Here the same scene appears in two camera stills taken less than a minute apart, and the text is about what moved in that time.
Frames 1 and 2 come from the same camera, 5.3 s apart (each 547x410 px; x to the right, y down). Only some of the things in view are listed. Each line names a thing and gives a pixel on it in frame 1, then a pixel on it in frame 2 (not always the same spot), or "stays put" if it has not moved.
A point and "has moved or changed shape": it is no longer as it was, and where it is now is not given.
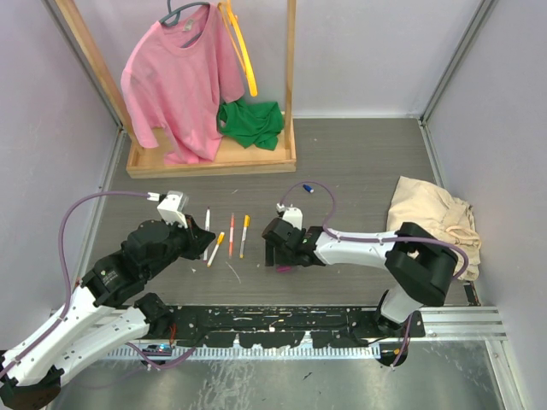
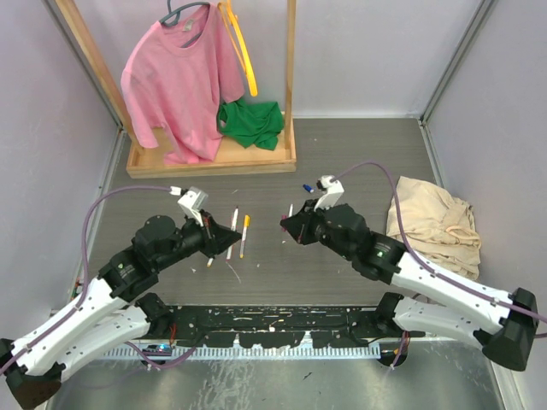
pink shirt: [176, 77] stays put
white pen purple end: [208, 228] has moved or changed shape
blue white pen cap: [308, 188] stays put
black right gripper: [280, 258] -> [299, 225]
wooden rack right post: [292, 16] stays put
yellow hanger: [233, 31] stays put
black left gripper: [198, 238] -> [216, 237]
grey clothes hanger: [174, 16] stays put
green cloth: [251, 124] stays put
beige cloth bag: [449, 218] stays put
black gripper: [173, 207] -> [192, 202]
